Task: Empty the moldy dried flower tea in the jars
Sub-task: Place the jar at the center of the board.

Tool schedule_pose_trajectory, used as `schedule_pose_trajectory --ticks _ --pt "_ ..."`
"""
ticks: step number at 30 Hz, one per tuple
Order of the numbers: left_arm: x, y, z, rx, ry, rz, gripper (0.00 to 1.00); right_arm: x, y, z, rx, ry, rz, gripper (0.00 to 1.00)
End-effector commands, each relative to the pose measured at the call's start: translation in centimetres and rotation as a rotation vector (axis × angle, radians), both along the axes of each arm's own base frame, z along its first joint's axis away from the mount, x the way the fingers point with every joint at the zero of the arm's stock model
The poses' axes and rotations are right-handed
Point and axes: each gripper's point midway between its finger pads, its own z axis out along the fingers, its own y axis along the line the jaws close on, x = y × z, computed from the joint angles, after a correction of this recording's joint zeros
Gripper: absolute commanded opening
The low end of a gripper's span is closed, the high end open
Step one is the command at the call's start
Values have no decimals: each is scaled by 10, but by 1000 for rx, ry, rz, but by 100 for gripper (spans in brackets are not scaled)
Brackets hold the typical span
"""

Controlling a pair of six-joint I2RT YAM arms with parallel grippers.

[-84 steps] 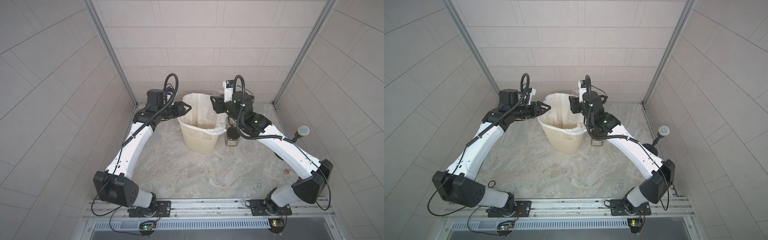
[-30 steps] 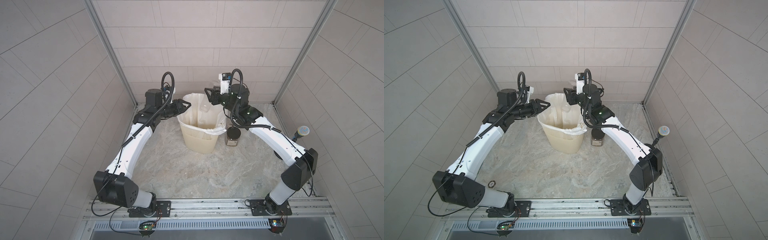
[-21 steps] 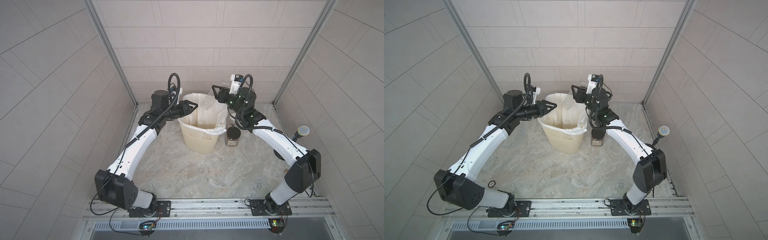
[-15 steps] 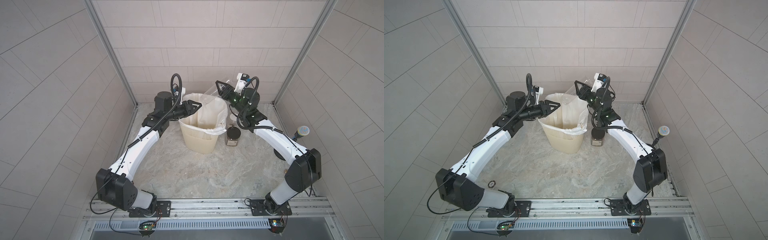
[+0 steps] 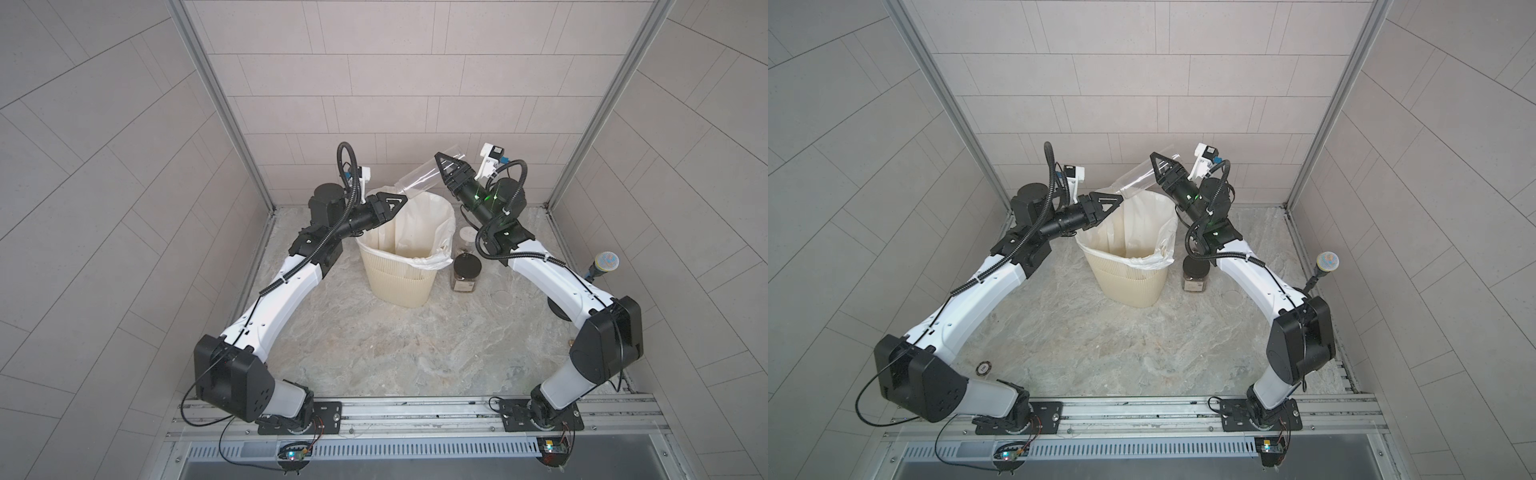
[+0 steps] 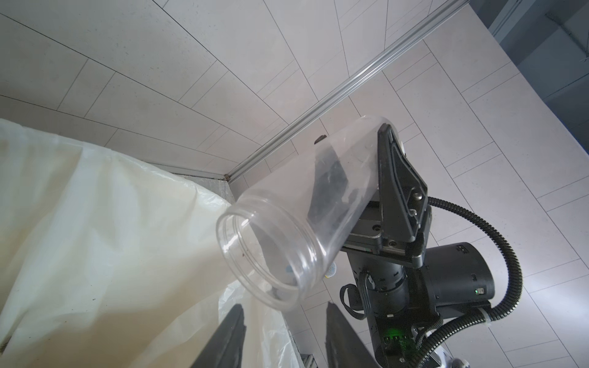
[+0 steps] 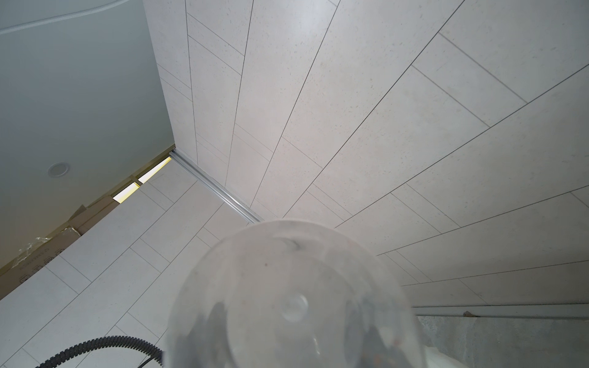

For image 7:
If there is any right black corrugated cable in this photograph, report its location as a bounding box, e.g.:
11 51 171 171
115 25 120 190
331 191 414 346
34 335 164 368

